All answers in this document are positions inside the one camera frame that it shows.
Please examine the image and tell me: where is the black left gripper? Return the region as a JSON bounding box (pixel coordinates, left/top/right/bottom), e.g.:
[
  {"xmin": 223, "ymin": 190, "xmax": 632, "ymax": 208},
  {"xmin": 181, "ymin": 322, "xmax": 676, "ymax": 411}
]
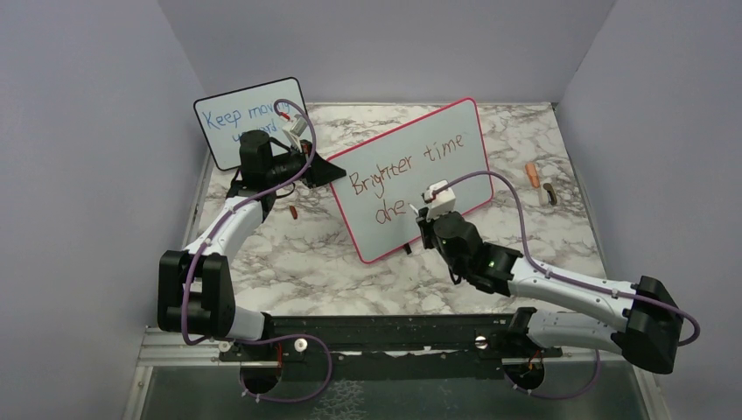
[{"xmin": 266, "ymin": 139, "xmax": 346, "ymax": 189}]

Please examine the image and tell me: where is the pink framed whiteboard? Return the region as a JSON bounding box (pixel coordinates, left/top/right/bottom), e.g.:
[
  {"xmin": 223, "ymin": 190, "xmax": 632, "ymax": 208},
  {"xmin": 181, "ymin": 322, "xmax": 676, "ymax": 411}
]
[{"xmin": 327, "ymin": 98, "xmax": 489, "ymax": 263}]

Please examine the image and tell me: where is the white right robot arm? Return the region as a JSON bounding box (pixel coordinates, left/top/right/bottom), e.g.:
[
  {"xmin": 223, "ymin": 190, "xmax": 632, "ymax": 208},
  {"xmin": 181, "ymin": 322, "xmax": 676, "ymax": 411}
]
[{"xmin": 416, "ymin": 212, "xmax": 683, "ymax": 375}]

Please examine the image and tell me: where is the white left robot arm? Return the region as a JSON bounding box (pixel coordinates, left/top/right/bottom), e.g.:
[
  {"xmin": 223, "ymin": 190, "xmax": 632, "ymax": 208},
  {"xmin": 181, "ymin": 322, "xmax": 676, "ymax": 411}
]
[{"xmin": 157, "ymin": 129, "xmax": 347, "ymax": 360}]

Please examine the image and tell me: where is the black framed written whiteboard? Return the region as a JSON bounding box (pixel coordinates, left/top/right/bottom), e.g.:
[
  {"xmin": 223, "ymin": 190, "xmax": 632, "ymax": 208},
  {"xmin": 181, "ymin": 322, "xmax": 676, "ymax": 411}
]
[{"xmin": 193, "ymin": 77, "xmax": 306, "ymax": 171}]

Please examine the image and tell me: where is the orange marker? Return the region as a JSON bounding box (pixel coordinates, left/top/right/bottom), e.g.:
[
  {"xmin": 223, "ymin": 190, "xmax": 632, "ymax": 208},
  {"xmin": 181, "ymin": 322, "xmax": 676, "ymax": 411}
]
[{"xmin": 525, "ymin": 162, "xmax": 541, "ymax": 189}]

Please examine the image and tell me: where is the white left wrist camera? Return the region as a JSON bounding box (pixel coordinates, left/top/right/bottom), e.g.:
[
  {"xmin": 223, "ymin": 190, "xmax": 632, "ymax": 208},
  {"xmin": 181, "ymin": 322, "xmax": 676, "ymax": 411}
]
[{"xmin": 282, "ymin": 114, "xmax": 308, "ymax": 151}]

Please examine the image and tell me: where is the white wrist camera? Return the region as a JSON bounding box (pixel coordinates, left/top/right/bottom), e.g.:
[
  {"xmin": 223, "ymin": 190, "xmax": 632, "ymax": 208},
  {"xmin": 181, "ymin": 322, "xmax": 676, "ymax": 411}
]
[
  {"xmin": 282, "ymin": 114, "xmax": 308, "ymax": 151},
  {"xmin": 422, "ymin": 179, "xmax": 456, "ymax": 221}
]

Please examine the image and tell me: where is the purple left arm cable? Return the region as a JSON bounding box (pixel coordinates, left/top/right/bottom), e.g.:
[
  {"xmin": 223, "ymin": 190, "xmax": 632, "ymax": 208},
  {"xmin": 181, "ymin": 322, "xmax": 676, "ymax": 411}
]
[{"xmin": 180, "ymin": 98, "xmax": 334, "ymax": 406}]

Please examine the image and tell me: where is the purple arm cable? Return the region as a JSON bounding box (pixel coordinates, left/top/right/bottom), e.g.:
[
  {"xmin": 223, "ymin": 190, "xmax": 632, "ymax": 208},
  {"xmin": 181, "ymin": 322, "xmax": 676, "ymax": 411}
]
[
  {"xmin": 180, "ymin": 98, "xmax": 334, "ymax": 406},
  {"xmin": 431, "ymin": 170, "xmax": 702, "ymax": 401}
]

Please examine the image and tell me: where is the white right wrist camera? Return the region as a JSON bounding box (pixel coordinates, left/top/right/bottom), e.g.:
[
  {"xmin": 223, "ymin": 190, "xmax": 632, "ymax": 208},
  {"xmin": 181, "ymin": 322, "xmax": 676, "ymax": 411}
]
[{"xmin": 422, "ymin": 179, "xmax": 456, "ymax": 221}]

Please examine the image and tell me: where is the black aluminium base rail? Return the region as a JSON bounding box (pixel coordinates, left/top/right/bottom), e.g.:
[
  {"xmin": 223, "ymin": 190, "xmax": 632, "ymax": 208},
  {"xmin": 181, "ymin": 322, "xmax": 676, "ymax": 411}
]
[{"xmin": 137, "ymin": 312, "xmax": 654, "ymax": 384}]

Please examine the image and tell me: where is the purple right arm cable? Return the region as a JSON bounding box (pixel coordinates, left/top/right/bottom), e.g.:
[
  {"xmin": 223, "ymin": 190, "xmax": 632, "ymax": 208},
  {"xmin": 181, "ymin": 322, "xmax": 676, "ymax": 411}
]
[{"xmin": 431, "ymin": 170, "xmax": 702, "ymax": 401}]

